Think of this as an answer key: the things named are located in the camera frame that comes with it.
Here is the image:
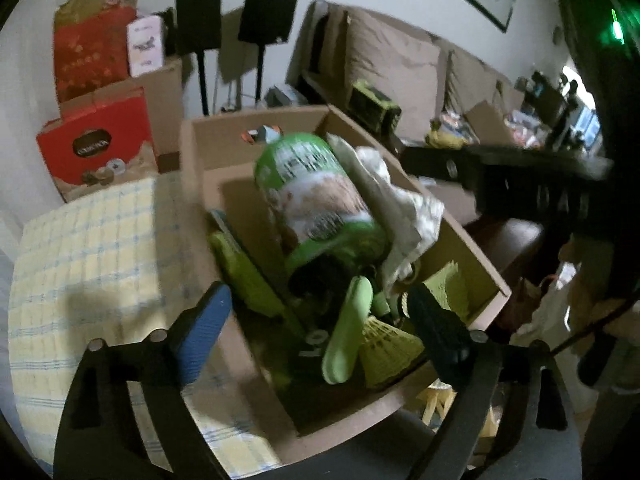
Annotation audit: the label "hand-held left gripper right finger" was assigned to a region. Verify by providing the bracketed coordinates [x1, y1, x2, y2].
[402, 282, 586, 480]

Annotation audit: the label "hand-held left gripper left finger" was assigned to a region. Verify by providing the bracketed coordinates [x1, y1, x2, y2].
[52, 280, 236, 480]

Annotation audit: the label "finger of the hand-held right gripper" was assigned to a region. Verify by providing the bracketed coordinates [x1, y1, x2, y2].
[400, 144, 483, 192]

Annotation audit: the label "white plastic bag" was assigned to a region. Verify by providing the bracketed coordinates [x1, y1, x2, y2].
[327, 132, 446, 281]

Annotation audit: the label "light green rounded plastic piece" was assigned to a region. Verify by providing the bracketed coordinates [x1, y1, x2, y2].
[321, 276, 376, 386]

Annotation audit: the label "black printed pouch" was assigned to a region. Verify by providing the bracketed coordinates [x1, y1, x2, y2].
[287, 327, 341, 391]

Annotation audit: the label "grey strip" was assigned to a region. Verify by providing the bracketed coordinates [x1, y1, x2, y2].
[207, 209, 236, 233]

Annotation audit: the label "green snack can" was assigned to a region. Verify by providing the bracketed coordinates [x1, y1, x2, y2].
[252, 131, 391, 311]

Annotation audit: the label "yellow cloth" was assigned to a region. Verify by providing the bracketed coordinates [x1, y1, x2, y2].
[425, 127, 466, 150]

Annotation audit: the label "brown sofa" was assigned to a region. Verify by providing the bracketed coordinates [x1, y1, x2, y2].
[285, 0, 551, 281]

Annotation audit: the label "dark wooden table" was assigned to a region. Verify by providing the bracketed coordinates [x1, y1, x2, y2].
[465, 215, 546, 331]

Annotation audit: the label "cardboard piece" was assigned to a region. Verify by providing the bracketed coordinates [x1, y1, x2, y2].
[462, 100, 518, 146]

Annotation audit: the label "green black radio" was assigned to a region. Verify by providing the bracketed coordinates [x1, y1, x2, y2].
[347, 80, 402, 133]

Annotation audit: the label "small tan cushion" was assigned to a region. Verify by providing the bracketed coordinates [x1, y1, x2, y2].
[445, 50, 506, 111]

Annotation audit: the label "large tan cushion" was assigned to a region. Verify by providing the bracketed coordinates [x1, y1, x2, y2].
[345, 10, 443, 136]

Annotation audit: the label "pale shopping bag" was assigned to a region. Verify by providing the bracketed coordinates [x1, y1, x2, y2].
[515, 260, 591, 351]

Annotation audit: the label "yellow checkered tablecloth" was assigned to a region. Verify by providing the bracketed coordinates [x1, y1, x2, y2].
[7, 175, 281, 478]

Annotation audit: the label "grey white box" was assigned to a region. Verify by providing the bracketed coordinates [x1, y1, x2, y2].
[265, 85, 306, 108]

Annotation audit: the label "red gift box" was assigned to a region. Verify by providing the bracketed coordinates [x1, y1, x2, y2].
[36, 87, 160, 203]

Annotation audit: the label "black speaker on stand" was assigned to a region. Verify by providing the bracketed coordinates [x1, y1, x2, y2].
[238, 0, 299, 106]
[175, 0, 223, 116]

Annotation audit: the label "white pink carton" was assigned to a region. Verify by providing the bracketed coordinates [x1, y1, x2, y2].
[126, 15, 166, 78]

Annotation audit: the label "red gift bag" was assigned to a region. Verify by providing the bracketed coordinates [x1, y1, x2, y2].
[52, 7, 138, 103]

